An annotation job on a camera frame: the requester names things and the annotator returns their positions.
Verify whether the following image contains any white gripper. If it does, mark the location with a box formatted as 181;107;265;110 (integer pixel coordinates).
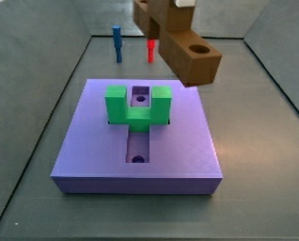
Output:
176;0;197;8

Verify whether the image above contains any brown T-shaped block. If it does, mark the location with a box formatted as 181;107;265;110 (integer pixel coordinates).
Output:
134;0;224;87

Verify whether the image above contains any purple base board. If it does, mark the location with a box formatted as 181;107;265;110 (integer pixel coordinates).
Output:
53;79;224;194

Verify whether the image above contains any red peg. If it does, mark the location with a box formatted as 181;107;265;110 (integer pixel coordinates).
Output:
147;39;157;63

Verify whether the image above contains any blue peg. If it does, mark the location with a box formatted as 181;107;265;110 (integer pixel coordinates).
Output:
113;25;122;63

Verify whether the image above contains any green U-shaped block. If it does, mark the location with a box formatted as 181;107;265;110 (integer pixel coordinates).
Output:
105;85;173;133

